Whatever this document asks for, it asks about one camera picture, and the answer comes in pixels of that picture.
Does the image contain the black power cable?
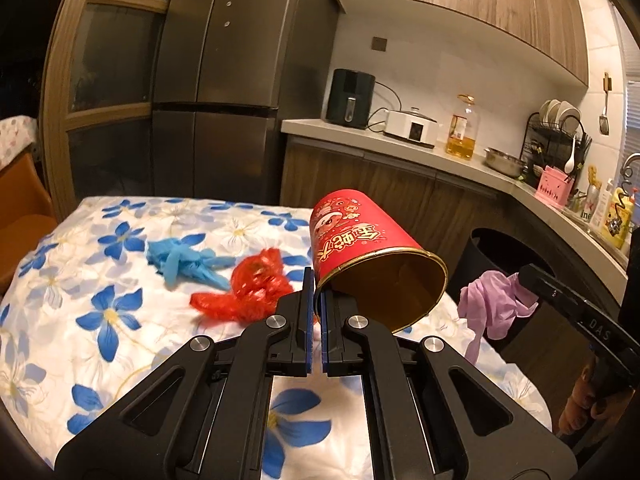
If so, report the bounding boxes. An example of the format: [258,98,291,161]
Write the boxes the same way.
[367,81,401,132]

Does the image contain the wooden wall cabinets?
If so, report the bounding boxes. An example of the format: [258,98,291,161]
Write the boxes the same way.
[330,0,590,88]

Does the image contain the steel bowl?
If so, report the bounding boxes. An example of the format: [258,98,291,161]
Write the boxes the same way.
[483,147,528,178]

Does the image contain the red paper bucket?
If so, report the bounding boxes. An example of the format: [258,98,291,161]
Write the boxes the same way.
[307,187,449,335]

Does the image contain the purple plastic bag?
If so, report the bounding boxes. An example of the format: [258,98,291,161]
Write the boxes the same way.
[459,269,538,363]

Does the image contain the pink utensil box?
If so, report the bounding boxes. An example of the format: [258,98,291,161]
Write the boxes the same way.
[536,165,575,209]

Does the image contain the white red can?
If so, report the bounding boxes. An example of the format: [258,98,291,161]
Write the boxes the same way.
[582,182,601,221]

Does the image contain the cooking oil bottle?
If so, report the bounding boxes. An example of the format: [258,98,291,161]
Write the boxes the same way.
[446,94,480,161]

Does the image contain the dotted white cloth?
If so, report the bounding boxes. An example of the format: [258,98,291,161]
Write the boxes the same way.
[0,116,38,167]

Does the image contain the black dish rack with plates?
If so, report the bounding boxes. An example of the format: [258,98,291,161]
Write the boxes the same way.
[520,100,593,186]

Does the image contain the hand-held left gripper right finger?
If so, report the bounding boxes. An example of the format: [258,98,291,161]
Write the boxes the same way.
[321,291,583,480]

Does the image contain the hanging metal spatula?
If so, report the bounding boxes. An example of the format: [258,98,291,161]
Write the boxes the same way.
[600,72,612,136]

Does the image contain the red plastic bag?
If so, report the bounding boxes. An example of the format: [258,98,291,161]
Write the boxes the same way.
[190,248,296,325]

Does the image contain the orange chair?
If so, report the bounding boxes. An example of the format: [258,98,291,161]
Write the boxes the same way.
[0,152,58,241]

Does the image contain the black trash bin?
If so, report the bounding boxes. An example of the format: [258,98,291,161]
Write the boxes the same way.
[446,227,568,436]

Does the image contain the white blue floral tablecloth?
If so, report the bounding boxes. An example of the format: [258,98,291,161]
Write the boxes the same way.
[0,196,553,480]

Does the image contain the white pump bottle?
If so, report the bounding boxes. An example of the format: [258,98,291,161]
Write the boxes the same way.
[597,178,618,226]

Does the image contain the dark steel refrigerator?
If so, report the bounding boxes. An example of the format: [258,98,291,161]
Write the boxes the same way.
[150,0,346,208]

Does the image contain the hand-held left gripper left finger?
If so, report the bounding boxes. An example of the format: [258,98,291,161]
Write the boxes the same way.
[54,267,317,480]

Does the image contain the person's right hand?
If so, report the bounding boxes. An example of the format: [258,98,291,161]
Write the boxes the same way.
[557,367,631,441]

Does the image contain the blue plastic bag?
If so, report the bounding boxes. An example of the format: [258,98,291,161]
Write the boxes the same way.
[146,240,236,291]

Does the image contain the wooden glass door cabinet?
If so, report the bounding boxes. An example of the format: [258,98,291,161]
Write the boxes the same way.
[39,0,186,221]

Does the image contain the kitchen counter wooden base cabinets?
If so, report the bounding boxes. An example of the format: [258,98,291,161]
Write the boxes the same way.
[280,119,640,311]

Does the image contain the black air fryer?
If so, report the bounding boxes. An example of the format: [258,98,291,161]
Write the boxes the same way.
[327,68,376,128]

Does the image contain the yellow detergent bottle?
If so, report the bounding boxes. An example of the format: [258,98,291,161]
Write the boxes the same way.
[602,187,633,248]

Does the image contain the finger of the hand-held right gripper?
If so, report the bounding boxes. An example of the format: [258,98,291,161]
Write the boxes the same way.
[517,264,586,323]

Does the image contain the white electric cooker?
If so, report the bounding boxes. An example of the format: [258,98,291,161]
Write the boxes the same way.
[384,106,440,147]

